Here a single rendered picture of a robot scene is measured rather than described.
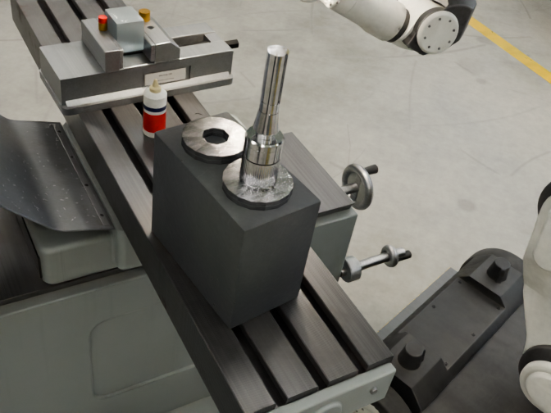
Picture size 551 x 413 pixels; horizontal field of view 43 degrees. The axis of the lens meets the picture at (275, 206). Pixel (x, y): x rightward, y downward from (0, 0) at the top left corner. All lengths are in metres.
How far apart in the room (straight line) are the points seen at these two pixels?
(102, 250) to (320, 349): 0.46
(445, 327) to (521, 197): 1.53
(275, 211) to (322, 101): 2.35
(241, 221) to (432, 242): 1.81
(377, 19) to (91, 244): 0.62
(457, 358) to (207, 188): 0.76
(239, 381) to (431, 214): 1.89
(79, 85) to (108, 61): 0.07
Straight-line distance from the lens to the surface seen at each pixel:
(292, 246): 0.90
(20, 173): 1.23
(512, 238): 2.76
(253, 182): 0.84
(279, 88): 0.78
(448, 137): 3.17
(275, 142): 0.82
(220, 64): 1.40
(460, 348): 1.48
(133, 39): 1.33
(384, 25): 1.24
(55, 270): 1.24
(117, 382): 1.56
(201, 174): 0.89
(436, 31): 1.25
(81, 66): 1.32
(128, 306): 1.36
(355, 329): 0.99
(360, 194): 1.70
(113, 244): 1.24
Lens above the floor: 1.67
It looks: 41 degrees down
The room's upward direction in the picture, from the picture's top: 11 degrees clockwise
